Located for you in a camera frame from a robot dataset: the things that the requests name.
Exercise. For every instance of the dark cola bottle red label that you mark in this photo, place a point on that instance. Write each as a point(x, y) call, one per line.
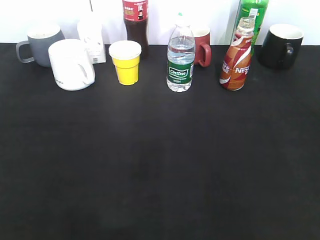
point(135, 15)

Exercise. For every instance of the black ceramic mug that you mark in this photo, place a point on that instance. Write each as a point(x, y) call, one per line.
point(281, 46)

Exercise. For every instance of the red ceramic mug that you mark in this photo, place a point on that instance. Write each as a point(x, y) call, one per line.
point(203, 52)

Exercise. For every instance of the white ceramic mug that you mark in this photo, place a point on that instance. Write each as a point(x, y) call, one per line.
point(71, 65)

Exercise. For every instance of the orange Nescafe coffee bottle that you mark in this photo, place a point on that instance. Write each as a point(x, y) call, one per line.
point(237, 61)

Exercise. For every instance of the clear water bottle green label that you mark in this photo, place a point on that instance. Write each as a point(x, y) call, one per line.
point(180, 55)

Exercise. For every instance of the grey ceramic mug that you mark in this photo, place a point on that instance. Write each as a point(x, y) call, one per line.
point(40, 38)

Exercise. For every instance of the white milk carton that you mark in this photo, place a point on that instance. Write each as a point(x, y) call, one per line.
point(89, 30)

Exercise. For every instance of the green sprite bottle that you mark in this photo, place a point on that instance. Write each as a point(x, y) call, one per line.
point(255, 9)

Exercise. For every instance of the yellow plastic cup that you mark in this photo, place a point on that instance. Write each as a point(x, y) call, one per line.
point(125, 55)

